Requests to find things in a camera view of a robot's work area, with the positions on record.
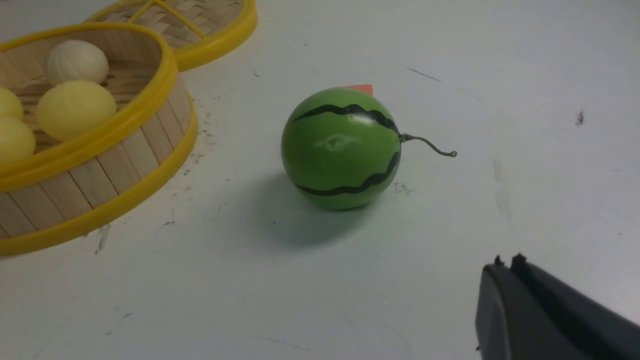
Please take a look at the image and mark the white cream bun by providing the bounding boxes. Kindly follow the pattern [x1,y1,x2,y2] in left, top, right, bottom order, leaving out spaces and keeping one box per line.
[45,39,110,87]

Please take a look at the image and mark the yellow-rimmed bamboo steamer tray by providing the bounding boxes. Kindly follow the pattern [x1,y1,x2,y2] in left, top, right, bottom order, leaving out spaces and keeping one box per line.
[0,22,199,256]

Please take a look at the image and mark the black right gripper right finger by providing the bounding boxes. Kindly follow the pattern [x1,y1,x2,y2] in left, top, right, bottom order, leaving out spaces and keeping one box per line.
[510,253,639,360]

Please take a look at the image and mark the orange foam block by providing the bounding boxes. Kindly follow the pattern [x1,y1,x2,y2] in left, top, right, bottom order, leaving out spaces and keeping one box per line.
[341,84,374,96]

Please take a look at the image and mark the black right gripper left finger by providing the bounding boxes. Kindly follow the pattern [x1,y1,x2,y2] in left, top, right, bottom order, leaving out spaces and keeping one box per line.
[475,255,590,360]

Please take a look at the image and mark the yellow bun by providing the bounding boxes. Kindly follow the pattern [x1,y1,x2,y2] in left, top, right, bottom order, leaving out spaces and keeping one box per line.
[0,88,25,121]
[0,115,37,166]
[35,80,117,142]

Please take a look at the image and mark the green toy watermelon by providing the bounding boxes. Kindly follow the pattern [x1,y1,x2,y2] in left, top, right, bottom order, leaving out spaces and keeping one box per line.
[280,87,457,211]

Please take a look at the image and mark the yellow-rimmed woven steamer lid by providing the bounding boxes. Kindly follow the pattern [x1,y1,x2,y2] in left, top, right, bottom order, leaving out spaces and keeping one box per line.
[87,0,258,72]

